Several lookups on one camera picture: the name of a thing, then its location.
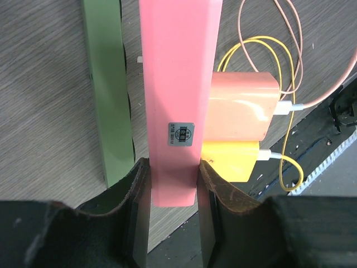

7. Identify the yellow USB charger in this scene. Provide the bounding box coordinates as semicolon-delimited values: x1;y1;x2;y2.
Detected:
201;141;259;183

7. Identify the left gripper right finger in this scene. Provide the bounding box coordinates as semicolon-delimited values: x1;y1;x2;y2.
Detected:
197;161;356;267

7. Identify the green power strip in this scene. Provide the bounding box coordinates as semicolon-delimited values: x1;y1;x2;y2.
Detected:
82;0;135;187

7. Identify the peach USB charger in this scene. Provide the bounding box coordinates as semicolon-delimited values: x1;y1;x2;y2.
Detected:
204;71;280;141

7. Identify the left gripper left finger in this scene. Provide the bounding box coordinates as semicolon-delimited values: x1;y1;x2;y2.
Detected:
1;158;151;267

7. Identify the pink power strip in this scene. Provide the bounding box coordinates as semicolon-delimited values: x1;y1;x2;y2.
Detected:
139;1;223;207

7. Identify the yellow cable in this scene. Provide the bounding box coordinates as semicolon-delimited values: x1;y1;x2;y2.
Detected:
216;35;305;193

